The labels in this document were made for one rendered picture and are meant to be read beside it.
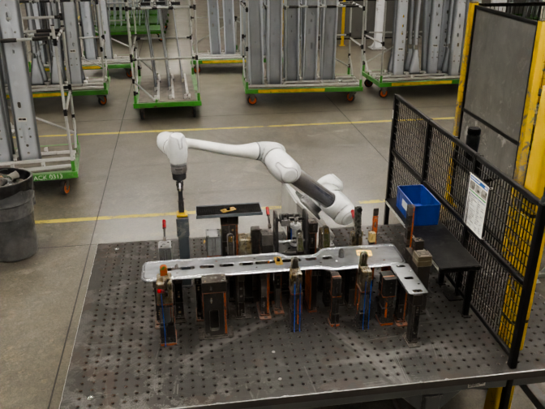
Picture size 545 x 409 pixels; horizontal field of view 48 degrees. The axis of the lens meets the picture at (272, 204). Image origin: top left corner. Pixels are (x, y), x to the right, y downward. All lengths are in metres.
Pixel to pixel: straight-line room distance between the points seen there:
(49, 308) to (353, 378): 2.69
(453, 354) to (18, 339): 2.94
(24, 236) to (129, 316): 2.34
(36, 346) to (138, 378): 1.66
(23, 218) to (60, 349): 1.45
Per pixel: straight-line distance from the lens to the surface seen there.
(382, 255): 3.34
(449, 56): 11.08
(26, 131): 7.08
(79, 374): 3.10
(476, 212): 3.31
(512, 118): 5.28
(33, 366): 4.40
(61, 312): 4.87
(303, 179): 3.49
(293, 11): 10.25
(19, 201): 5.43
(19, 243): 5.60
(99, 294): 3.65
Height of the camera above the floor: 2.60
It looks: 24 degrees down
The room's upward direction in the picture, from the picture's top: straight up
